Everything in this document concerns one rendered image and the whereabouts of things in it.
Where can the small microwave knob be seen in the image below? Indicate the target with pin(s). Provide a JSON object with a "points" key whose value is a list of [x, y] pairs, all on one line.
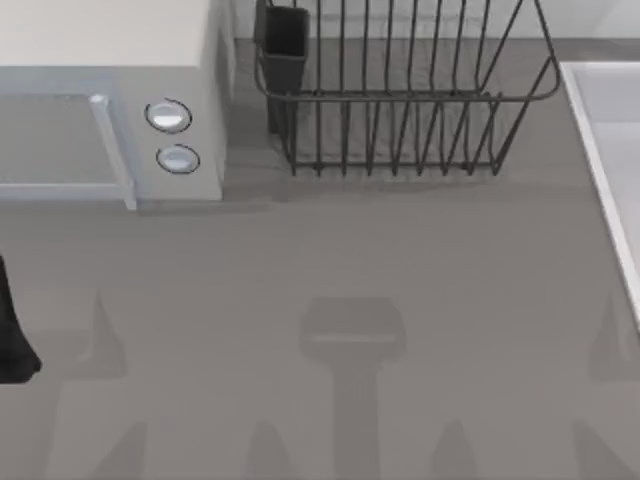
{"points": [[177, 159]]}

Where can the black utensil holder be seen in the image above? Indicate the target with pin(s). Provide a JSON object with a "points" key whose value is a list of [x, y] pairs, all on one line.
{"points": [[286, 50]]}

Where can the large microwave knob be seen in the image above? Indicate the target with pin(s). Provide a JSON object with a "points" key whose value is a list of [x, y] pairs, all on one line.
{"points": [[168, 116]]}

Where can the microwave oven door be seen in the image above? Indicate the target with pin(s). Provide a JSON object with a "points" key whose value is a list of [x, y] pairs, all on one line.
{"points": [[50, 145]]}

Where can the pale microwave oven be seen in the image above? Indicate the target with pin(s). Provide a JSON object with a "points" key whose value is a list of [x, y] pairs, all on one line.
{"points": [[100, 35]]}

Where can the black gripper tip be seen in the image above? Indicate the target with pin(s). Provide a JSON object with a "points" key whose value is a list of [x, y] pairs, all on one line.
{"points": [[12, 345]]}

